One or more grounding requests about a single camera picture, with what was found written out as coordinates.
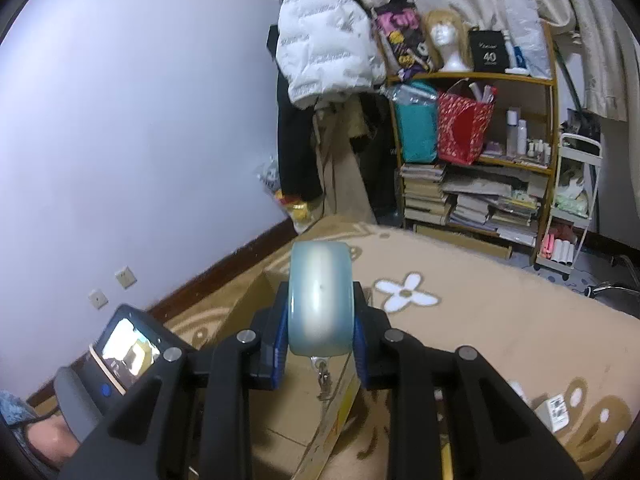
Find cardboard box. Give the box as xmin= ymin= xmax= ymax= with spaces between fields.
xmin=209 ymin=266 xmax=359 ymax=479

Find light blue oval case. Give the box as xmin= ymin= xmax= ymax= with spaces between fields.
xmin=288 ymin=240 xmax=355 ymax=358

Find person hand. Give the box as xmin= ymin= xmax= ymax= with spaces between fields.
xmin=26 ymin=415 xmax=80 ymax=469

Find yellow snack bag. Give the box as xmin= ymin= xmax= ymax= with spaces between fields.
xmin=273 ymin=190 xmax=320 ymax=234

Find stack of books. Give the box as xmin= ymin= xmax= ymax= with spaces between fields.
xmin=399 ymin=162 xmax=550 ymax=248

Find wooden shelf unit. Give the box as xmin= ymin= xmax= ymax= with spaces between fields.
xmin=385 ymin=21 xmax=560 ymax=263

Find white rolling cart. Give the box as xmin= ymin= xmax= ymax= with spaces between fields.
xmin=534 ymin=132 xmax=603 ymax=281

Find red gift bag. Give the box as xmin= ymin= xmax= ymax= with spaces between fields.
xmin=436 ymin=78 xmax=497 ymax=166

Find teal bag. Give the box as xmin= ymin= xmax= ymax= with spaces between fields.
xmin=385 ymin=81 xmax=438 ymax=164

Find white puffer jacket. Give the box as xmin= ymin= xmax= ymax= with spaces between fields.
xmin=276 ymin=0 xmax=385 ymax=110

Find black box with 40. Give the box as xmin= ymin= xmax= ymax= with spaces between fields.
xmin=469 ymin=30 xmax=511 ymax=73

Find mannequin head with blonde wig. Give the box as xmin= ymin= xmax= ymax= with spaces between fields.
xmin=423 ymin=9 xmax=472 ymax=73

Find black patterned tote bag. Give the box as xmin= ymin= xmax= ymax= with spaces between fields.
xmin=373 ymin=0 xmax=434 ymax=81

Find wall socket lower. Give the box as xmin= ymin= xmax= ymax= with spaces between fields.
xmin=88 ymin=289 xmax=108 ymax=310

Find wall socket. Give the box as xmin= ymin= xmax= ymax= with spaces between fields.
xmin=88 ymin=289 xmax=108 ymax=310
xmin=115 ymin=266 xmax=137 ymax=289

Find wall socket upper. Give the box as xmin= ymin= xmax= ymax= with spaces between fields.
xmin=115 ymin=266 xmax=137 ymax=289

